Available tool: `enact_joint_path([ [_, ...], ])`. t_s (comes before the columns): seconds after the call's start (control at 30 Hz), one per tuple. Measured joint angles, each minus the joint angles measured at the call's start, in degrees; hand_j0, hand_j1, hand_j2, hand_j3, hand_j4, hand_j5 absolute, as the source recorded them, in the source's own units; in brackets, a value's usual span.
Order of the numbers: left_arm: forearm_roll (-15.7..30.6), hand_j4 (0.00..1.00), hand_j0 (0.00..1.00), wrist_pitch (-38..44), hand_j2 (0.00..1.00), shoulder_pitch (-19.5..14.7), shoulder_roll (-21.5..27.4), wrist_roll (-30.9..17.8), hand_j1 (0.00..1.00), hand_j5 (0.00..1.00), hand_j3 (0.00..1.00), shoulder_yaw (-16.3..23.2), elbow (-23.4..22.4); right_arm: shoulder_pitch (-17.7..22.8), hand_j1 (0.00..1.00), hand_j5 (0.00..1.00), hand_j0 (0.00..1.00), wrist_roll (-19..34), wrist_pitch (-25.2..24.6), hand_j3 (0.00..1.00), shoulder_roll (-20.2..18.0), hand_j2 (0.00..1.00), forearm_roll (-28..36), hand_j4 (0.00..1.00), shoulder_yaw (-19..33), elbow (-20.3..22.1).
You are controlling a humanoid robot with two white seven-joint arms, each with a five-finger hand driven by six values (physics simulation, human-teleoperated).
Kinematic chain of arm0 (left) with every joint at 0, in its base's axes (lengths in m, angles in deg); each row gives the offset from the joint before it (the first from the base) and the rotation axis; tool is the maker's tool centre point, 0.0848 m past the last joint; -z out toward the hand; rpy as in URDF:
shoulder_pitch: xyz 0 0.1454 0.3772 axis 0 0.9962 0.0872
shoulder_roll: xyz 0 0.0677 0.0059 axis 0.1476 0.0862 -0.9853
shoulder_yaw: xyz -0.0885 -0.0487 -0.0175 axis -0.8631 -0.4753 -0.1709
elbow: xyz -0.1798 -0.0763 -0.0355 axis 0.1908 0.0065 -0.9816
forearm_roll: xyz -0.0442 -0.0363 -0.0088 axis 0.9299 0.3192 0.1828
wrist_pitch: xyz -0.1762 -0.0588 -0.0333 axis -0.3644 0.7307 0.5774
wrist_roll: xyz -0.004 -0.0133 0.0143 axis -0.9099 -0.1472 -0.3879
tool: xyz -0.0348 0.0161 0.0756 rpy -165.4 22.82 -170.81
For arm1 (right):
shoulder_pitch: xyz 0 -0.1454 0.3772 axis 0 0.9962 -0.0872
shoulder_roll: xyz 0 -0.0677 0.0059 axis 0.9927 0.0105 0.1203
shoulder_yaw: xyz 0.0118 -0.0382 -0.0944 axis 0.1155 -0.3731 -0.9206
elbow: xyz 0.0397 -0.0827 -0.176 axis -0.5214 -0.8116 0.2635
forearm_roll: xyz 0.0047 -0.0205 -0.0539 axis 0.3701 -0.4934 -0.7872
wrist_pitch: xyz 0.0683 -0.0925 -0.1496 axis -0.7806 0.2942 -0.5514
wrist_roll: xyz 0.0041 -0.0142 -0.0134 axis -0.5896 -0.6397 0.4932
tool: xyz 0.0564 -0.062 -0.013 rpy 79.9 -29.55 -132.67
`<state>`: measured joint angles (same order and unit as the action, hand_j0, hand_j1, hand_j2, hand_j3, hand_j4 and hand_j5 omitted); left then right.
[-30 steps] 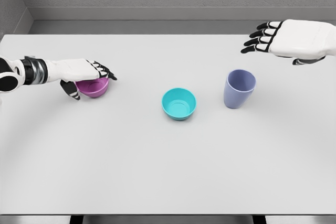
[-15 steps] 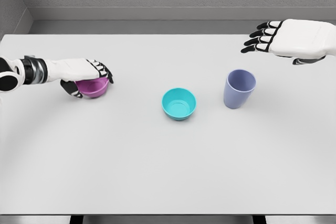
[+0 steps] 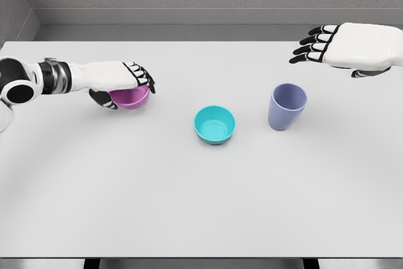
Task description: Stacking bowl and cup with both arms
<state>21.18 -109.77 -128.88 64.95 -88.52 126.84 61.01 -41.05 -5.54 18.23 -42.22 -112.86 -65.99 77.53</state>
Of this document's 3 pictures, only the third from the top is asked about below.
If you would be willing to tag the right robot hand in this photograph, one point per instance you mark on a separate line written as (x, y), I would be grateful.
(362, 45)

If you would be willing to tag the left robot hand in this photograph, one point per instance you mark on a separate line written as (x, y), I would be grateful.
(108, 75)

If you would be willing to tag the purple bowl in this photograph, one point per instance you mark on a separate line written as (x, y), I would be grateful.
(130, 98)

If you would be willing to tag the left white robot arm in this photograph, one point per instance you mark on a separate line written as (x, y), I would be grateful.
(37, 77)

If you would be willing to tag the lavender cup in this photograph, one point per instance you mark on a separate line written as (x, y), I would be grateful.
(286, 108)

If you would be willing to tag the teal bowl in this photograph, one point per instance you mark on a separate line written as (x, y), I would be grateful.
(214, 125)

